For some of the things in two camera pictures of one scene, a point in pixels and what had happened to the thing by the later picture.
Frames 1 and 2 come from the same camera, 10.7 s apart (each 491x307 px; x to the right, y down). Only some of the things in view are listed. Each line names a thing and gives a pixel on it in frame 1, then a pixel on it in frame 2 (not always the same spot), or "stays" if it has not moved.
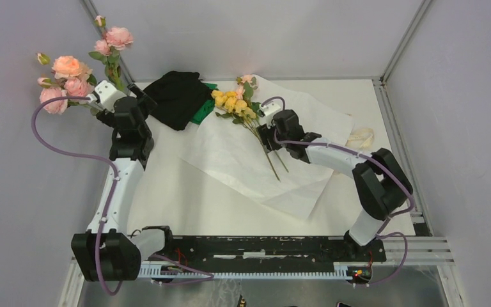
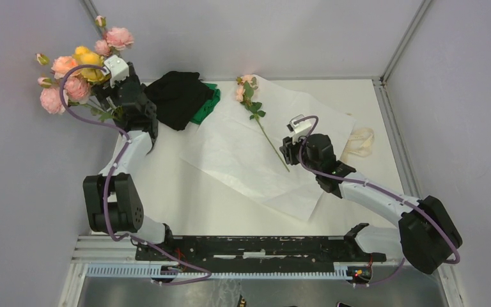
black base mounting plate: (216, 254) stays
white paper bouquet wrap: (236, 152) stays
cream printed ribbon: (361, 137) stays
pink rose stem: (114, 39) stays
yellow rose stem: (228, 104) → (83, 56)
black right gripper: (267, 133) → (288, 149)
